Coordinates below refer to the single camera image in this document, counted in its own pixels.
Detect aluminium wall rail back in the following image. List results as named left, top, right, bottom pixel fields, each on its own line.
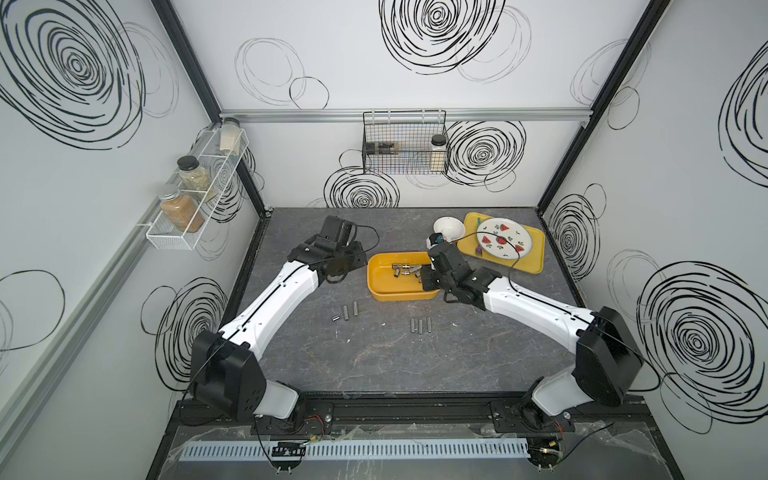
left=219, top=107, right=592, bottom=123

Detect black wire basket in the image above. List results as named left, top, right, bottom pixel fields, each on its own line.
left=362, top=120, right=450, bottom=175

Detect aluminium wall rail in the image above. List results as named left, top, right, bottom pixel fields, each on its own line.
left=219, top=107, right=592, bottom=123
left=1, top=200, right=160, bottom=461

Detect green herb jar black lid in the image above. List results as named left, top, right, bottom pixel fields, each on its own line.
left=177, top=155, right=217, bottom=203

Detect watermelon pattern plate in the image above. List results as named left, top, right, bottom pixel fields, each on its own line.
left=475, top=218, right=533, bottom=261

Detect orange white bowl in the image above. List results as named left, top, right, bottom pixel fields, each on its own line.
left=433, top=216, right=466, bottom=242

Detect yellow serving tray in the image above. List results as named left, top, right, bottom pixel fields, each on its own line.
left=457, top=212, right=546, bottom=274

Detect dark item in basket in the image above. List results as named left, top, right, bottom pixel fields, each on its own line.
left=364, top=141, right=400, bottom=156

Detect left corner frame post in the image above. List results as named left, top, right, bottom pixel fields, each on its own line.
left=151, top=0, right=271, bottom=219

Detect white wire wall shelf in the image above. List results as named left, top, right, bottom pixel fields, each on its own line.
left=146, top=124, right=249, bottom=261

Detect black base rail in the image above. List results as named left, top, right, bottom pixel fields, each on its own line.
left=165, top=392, right=654, bottom=436

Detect jar in wire basket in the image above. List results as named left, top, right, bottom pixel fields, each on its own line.
left=429, top=133, right=448, bottom=173

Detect white jar on shelf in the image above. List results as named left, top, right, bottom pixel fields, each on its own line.
left=219, top=117, right=242, bottom=155

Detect yellow storage box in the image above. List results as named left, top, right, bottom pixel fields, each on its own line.
left=367, top=252, right=438, bottom=302

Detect black corner frame post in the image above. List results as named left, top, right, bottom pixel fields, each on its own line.
left=536, top=0, right=671, bottom=216

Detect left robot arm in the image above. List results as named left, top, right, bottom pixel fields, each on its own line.
left=188, top=216, right=367, bottom=421

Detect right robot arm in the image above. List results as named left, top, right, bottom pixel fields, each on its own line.
left=421, top=233, right=643, bottom=430

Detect white slotted cable duct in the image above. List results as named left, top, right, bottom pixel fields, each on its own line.
left=178, top=438, right=530, bottom=462

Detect aluminium wall rail left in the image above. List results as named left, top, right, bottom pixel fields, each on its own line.
left=1, top=200, right=160, bottom=461

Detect brown spice jar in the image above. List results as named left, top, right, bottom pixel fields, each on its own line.
left=158, top=184, right=204, bottom=233

